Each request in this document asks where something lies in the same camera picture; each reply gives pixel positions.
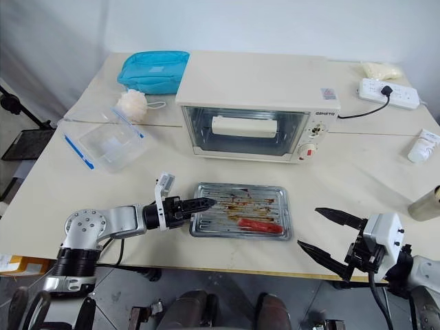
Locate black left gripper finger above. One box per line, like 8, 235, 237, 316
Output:
185, 206, 213, 220
184, 197, 217, 210

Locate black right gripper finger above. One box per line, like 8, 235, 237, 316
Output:
315, 207, 366, 231
297, 240, 354, 282

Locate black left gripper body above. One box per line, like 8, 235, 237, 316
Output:
162, 196, 194, 230

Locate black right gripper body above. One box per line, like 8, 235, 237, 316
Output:
344, 222, 386, 282

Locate metal baking tray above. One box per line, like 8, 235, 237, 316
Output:
188, 182, 294, 241

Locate red sausage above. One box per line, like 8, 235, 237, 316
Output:
238, 217, 284, 235

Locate cream oven knob red pointer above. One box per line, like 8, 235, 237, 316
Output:
296, 143, 319, 163

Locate cream toaster oven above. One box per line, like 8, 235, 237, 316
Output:
175, 50, 342, 165

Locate black stand with tray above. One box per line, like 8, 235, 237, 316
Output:
0, 84, 57, 162

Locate beige cylindrical bottle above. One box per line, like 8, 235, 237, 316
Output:
408, 185, 440, 222

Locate clear plastic food container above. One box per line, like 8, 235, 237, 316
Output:
78, 122, 149, 175

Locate clear plastic container blue clips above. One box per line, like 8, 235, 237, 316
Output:
57, 106, 146, 171

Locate white cosmetic tube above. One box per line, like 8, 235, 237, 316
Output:
407, 128, 440, 164

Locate white mesh bath pouf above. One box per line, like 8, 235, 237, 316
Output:
116, 88, 166, 122

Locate white power strip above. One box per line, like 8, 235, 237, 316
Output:
355, 78, 421, 111

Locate blue fabric pouch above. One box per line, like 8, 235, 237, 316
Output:
116, 50, 191, 95

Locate cream plastic bag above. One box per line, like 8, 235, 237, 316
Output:
358, 60, 404, 82

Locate yellow cardboard box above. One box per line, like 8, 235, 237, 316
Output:
0, 253, 53, 276

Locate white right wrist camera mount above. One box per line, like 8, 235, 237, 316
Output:
362, 212, 407, 273

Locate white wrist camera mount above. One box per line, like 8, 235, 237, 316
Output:
362, 212, 407, 273
153, 173, 176, 232

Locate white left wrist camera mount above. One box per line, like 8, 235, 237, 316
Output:
153, 173, 176, 232

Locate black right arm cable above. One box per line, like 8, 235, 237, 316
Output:
366, 270, 395, 330

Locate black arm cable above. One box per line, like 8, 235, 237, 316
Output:
366, 270, 395, 330
98, 236, 125, 266

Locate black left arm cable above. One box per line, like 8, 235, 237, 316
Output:
98, 236, 125, 266

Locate glass oven door with handle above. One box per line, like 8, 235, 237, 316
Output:
181, 105, 310, 157

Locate black plug with cable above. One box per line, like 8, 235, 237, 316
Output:
338, 85, 395, 120

